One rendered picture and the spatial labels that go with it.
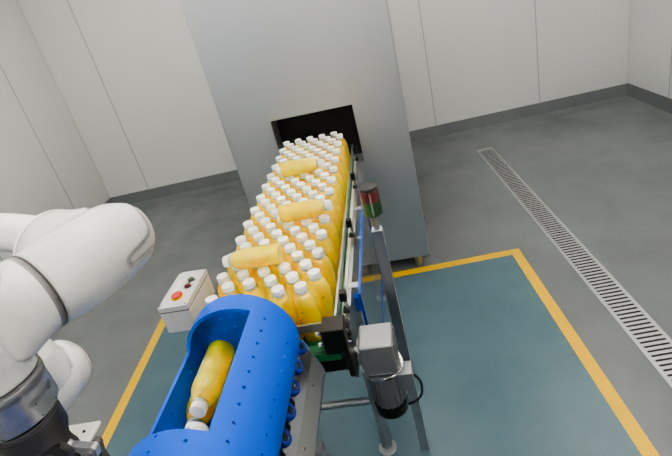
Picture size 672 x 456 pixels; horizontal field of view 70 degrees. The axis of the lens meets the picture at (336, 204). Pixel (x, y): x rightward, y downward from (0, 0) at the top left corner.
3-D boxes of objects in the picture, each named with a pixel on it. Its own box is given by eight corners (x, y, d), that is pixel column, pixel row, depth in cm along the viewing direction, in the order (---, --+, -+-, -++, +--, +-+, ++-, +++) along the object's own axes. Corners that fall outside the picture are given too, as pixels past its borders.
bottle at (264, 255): (279, 262, 154) (224, 271, 157) (285, 264, 161) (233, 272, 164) (276, 241, 155) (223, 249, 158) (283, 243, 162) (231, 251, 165)
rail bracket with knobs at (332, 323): (321, 360, 142) (312, 333, 138) (323, 343, 149) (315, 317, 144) (354, 356, 141) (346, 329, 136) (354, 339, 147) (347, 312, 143)
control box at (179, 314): (168, 333, 154) (156, 308, 150) (189, 295, 172) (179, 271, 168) (197, 329, 153) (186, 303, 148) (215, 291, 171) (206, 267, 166)
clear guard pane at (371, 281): (385, 398, 180) (358, 294, 159) (381, 277, 250) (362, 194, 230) (386, 398, 180) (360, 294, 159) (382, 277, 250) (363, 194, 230)
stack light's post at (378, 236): (420, 449, 209) (371, 232, 163) (419, 441, 212) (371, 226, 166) (429, 448, 208) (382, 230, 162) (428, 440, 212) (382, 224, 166)
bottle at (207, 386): (210, 335, 123) (185, 392, 106) (237, 341, 123) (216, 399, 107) (207, 355, 126) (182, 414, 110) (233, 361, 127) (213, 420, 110)
